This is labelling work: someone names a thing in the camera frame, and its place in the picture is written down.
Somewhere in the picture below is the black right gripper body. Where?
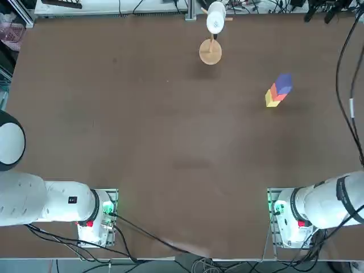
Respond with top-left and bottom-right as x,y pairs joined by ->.
308,0 -> 355,12

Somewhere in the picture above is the purple cube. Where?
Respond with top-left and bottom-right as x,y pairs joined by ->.
273,73 -> 293,95

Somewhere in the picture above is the red cube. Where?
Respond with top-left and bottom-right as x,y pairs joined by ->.
270,82 -> 288,102

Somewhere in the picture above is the yellow cube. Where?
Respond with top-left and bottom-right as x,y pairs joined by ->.
264,89 -> 281,109

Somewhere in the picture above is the white cup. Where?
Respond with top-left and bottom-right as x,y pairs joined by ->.
206,1 -> 227,34

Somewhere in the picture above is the wooden cup rack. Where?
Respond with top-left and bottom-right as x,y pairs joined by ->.
198,7 -> 234,66

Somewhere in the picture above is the white side table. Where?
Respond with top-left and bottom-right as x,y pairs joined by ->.
34,0 -> 188,15

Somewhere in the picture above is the pink basket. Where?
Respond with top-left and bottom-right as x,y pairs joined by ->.
0,13 -> 26,51

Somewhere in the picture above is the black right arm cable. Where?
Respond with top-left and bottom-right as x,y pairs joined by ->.
335,8 -> 364,167

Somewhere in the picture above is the aluminium profile post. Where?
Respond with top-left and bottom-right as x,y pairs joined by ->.
185,0 -> 197,21

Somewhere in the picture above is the black cable across table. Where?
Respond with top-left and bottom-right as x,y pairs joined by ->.
112,213 -> 205,255

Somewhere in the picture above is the white cable bundle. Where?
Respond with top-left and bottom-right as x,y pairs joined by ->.
191,257 -> 218,273

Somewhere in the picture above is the aluminium frame profile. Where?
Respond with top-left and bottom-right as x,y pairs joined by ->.
8,0 -> 35,28

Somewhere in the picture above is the black base cable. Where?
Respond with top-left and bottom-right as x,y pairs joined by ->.
113,223 -> 138,263

